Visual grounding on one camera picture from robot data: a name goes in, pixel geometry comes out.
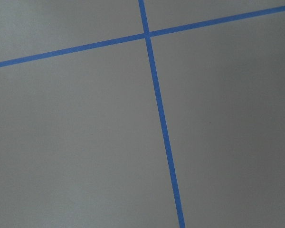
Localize blue tape grid lines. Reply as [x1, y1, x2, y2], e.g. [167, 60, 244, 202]
[0, 0, 285, 228]

